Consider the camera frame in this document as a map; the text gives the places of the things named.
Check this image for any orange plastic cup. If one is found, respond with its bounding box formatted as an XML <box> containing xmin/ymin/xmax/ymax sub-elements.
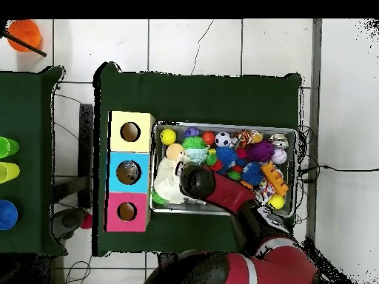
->
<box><xmin>6</xmin><ymin>18</ymin><xmax>42</xmax><ymax>53</ymax></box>

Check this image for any red round knob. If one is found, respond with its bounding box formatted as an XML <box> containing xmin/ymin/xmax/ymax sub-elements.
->
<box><xmin>79</xmin><ymin>212</ymin><xmax>93</xmax><ymax>230</ymax></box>

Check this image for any black stand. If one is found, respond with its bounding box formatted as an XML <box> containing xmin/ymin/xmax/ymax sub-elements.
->
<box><xmin>53</xmin><ymin>103</ymin><xmax>94</xmax><ymax>209</ymax></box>

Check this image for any green plastic cup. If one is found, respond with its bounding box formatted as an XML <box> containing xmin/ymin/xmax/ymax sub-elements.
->
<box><xmin>0</xmin><ymin>135</ymin><xmax>21</xmax><ymax>159</ymax></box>

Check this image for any blue spiky ball with eyes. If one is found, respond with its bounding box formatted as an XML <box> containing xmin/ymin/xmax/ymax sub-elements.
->
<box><xmin>215</xmin><ymin>146</ymin><xmax>238</xmax><ymax>170</ymax></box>

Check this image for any large orange toy brick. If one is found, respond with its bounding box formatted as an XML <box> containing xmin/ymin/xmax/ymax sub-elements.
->
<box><xmin>261</xmin><ymin>161</ymin><xmax>289</xmax><ymax>197</ymax></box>

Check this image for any cream knitted cloth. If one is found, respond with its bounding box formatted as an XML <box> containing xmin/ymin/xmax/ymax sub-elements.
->
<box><xmin>152</xmin><ymin>156</ymin><xmax>188</xmax><ymax>205</ymax></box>

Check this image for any purple bumpy soft toy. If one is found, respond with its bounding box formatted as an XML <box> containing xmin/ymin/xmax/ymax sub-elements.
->
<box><xmin>246</xmin><ymin>139</ymin><xmax>275</xmax><ymax>163</ymax></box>

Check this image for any dark green table cloth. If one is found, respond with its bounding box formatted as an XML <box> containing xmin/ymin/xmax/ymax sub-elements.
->
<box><xmin>0</xmin><ymin>65</ymin><xmax>67</xmax><ymax>257</ymax></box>
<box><xmin>92</xmin><ymin>61</ymin><xmax>303</xmax><ymax>257</ymax></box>

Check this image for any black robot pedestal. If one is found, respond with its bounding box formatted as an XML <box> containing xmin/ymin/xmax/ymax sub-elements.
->
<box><xmin>156</xmin><ymin>252</ymin><xmax>184</xmax><ymax>267</ymax></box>

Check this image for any green stringy puffer ball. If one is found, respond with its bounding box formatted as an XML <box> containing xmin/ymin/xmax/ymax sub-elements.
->
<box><xmin>181</xmin><ymin>135</ymin><xmax>208</xmax><ymax>150</ymax></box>

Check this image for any black cable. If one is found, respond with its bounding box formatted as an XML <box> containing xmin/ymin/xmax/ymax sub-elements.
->
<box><xmin>63</xmin><ymin>255</ymin><xmax>93</xmax><ymax>284</ymax></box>
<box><xmin>301</xmin><ymin>164</ymin><xmax>379</xmax><ymax>175</ymax></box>

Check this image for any toy burger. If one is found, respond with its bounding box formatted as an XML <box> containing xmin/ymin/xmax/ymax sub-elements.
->
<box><xmin>165</xmin><ymin>143</ymin><xmax>186</xmax><ymax>160</ymax></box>

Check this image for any toy soccer ball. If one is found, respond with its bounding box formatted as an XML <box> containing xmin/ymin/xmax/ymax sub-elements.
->
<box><xmin>214</xmin><ymin>131</ymin><xmax>232</xmax><ymax>149</ymax></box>

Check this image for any plain orange ball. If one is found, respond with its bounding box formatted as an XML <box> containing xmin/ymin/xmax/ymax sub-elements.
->
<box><xmin>201</xmin><ymin>130</ymin><xmax>216</xmax><ymax>146</ymax></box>

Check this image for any blue plastic cup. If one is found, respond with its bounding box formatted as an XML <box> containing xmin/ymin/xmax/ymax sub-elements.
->
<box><xmin>0</xmin><ymin>199</ymin><xmax>19</xmax><ymax>231</ymax></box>

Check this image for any silver mesh bin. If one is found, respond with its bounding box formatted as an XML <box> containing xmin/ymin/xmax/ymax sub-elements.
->
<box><xmin>149</xmin><ymin>121</ymin><xmax>298</xmax><ymax>219</ymax></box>

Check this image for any black tripod leg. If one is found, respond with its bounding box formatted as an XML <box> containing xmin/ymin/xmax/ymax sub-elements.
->
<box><xmin>0</xmin><ymin>29</ymin><xmax>47</xmax><ymax>58</ymax></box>

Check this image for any mint knitted cloth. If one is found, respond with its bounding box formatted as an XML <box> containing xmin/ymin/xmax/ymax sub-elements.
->
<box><xmin>184</xmin><ymin>147</ymin><xmax>210</xmax><ymax>165</ymax></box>

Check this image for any yellow plastic cup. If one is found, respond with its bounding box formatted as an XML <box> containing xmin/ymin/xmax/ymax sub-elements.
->
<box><xmin>0</xmin><ymin>161</ymin><xmax>21</xmax><ymax>184</ymax></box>

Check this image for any wooden box with three holes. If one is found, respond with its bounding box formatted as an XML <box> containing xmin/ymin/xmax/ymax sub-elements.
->
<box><xmin>103</xmin><ymin>109</ymin><xmax>156</xmax><ymax>233</ymax></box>

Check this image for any yellow smiley ball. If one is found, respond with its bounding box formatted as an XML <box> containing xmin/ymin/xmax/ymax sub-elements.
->
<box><xmin>159</xmin><ymin>128</ymin><xmax>178</xmax><ymax>146</ymax></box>

